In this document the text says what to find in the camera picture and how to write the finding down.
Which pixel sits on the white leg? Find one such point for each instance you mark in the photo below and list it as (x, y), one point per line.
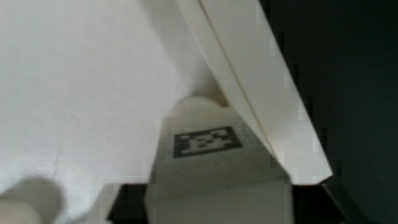
(219, 183)

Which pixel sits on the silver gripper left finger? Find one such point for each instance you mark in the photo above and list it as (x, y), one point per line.
(129, 208)

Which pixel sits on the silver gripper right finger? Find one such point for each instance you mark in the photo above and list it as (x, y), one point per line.
(315, 207)

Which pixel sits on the white square tabletop tray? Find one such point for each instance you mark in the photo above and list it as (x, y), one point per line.
(104, 60)

